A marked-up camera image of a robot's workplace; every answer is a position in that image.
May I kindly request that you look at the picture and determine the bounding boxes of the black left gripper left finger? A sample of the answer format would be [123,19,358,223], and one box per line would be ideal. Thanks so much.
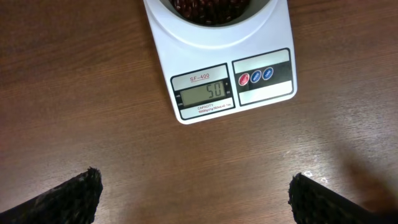
[1,167,103,224]

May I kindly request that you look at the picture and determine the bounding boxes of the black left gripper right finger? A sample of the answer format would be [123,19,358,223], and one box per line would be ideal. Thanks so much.
[288,173,397,224]

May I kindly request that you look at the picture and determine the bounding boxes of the white digital kitchen scale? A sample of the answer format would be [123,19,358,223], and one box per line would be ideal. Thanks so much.
[144,0,297,124]

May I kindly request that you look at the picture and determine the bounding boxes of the white round bowl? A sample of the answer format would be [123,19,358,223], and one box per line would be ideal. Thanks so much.
[155,0,274,27]

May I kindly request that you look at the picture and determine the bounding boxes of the red beans in bowl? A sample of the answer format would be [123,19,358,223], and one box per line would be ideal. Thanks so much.
[169,0,251,26]

